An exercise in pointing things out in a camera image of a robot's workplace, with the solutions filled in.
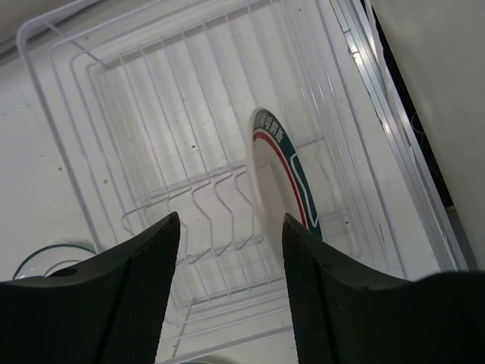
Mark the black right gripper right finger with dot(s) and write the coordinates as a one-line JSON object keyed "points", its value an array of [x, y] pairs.
{"points": [[346, 312]]}

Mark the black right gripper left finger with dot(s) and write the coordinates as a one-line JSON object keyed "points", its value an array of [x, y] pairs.
{"points": [[107, 309]]}

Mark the glass plate with green rim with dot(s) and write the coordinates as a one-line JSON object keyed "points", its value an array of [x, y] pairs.
{"points": [[52, 258]]}

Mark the white plate green red rim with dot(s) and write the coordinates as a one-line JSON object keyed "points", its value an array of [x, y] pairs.
{"points": [[277, 182]]}

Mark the white wire dish rack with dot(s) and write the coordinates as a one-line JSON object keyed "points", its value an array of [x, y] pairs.
{"points": [[149, 104]]}

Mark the aluminium frame rail right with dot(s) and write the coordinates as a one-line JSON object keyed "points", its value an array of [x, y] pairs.
{"points": [[360, 29]]}

